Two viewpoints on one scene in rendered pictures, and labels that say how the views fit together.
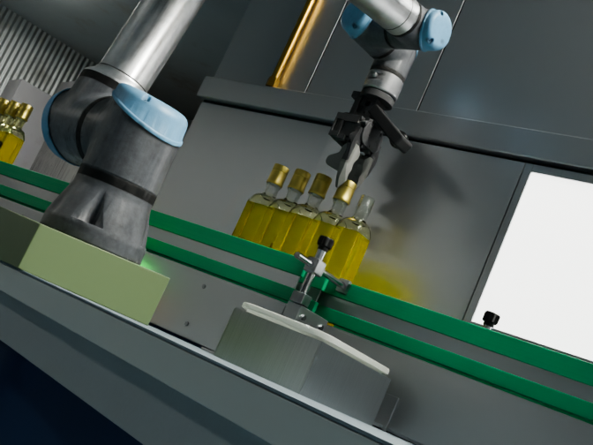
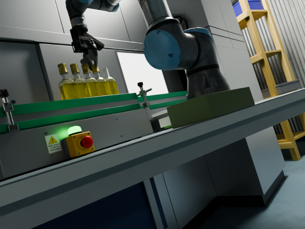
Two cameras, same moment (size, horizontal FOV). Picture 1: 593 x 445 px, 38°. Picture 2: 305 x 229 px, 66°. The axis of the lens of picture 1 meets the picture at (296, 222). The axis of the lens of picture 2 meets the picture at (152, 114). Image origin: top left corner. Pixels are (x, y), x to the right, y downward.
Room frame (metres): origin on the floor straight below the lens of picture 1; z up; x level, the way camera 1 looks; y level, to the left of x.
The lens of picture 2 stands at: (1.39, 1.08, 0.76)
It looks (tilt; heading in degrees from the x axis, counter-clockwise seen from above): 4 degrees up; 272
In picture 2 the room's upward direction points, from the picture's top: 17 degrees counter-clockwise
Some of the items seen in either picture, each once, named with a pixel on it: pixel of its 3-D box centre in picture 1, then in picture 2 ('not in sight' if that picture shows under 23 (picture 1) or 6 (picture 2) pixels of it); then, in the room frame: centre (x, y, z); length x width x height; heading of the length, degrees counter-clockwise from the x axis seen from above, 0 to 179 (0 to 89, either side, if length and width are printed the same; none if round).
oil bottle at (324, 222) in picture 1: (313, 263); (103, 98); (1.64, -0.06, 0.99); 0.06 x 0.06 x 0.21; 51
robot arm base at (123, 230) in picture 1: (104, 212); (205, 83); (1.21, 0.25, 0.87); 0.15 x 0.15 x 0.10
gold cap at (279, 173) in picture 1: (278, 176); (62, 69); (1.75, 0.08, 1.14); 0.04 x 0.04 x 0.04
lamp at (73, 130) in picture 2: not in sight; (74, 130); (1.69, 0.30, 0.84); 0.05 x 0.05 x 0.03
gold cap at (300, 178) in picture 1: (299, 181); (74, 69); (1.72, 0.03, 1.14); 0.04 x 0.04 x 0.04
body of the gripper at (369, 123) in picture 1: (363, 122); (82, 40); (1.66, -0.04, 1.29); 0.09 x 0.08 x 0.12; 51
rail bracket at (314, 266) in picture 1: (319, 275); (140, 96); (1.47, -0.08, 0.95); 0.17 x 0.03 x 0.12; 141
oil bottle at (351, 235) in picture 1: (336, 270); (113, 97); (1.61, -0.11, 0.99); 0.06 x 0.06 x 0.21; 50
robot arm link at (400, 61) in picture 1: (395, 53); (75, 10); (1.65, -0.04, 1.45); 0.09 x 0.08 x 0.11; 133
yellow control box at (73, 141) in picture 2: not in sight; (79, 145); (1.69, 0.30, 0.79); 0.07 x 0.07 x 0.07; 51
